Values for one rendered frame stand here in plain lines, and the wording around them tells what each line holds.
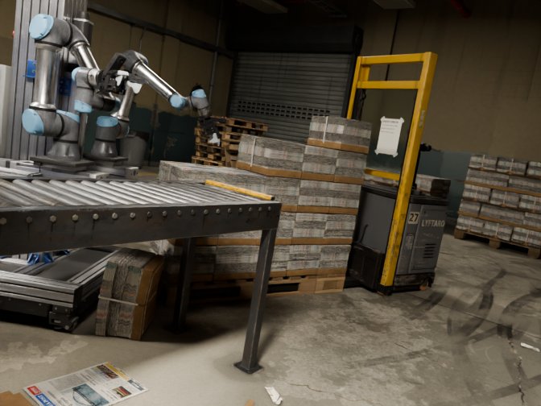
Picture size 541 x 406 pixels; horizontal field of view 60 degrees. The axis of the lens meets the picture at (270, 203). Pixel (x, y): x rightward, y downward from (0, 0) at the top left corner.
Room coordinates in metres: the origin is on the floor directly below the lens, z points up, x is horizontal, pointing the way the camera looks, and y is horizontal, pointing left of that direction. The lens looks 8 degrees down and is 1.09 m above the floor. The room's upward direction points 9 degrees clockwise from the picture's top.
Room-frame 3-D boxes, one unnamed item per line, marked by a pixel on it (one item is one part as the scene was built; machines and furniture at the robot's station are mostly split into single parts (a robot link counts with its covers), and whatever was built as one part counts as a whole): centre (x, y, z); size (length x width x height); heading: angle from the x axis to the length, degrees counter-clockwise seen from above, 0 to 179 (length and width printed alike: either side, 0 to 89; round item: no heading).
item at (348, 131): (3.60, -0.43, 0.65); 0.39 x 0.30 x 1.29; 36
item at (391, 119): (3.86, -0.80, 1.28); 0.57 x 0.01 x 0.65; 36
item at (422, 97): (3.58, -0.98, 0.97); 0.09 x 0.09 x 1.75; 36
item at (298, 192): (3.17, 0.16, 0.42); 1.17 x 0.39 x 0.83; 126
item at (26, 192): (1.48, 0.77, 0.77); 0.47 x 0.05 x 0.05; 53
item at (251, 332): (2.11, -0.01, 0.34); 0.06 x 0.06 x 0.68; 53
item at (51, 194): (1.54, 0.73, 0.77); 0.47 x 0.05 x 0.05; 53
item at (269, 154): (3.25, 0.05, 0.95); 0.38 x 0.29 x 0.23; 37
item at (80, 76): (2.09, 0.87, 1.21); 0.11 x 0.08 x 0.09; 62
